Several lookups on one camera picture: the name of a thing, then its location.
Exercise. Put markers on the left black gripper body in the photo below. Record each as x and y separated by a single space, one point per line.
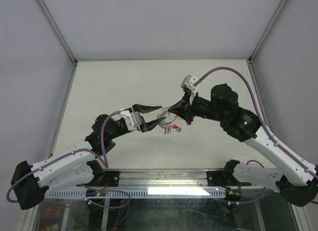
120 130

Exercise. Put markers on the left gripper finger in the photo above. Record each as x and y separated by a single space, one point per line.
143 109
148 126

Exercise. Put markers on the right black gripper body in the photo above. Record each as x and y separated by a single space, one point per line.
189 110

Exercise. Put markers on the keyring with yellow handle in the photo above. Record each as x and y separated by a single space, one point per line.
168 118

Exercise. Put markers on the red tagged key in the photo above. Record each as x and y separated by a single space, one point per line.
176 128

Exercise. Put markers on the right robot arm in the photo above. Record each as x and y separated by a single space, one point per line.
294 183

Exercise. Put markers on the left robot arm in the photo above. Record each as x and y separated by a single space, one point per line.
82 164

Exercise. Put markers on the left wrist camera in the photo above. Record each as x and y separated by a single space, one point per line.
132 119

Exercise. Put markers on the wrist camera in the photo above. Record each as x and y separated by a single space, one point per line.
190 84
132 119

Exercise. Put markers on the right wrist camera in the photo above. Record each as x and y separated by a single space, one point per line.
190 84

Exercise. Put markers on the aluminium mounting rail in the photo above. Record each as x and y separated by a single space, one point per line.
135 178

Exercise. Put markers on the white slotted cable duct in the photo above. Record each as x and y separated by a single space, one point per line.
152 192

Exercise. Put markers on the left aluminium frame post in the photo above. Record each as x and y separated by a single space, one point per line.
56 30

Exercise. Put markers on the aluminium frame post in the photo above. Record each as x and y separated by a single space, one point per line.
56 30
268 29

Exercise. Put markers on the right aluminium frame post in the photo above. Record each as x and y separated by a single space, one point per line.
268 29

